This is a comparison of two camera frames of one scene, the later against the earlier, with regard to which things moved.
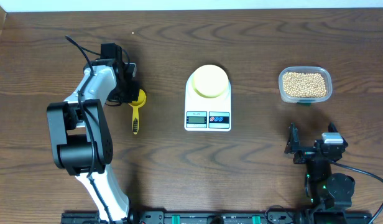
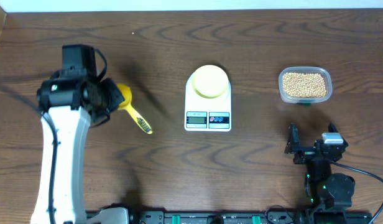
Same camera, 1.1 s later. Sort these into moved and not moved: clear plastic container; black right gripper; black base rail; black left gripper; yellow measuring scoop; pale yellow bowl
Moved: yellow measuring scoop; black left gripper
Not moved: clear plastic container; pale yellow bowl; black right gripper; black base rail
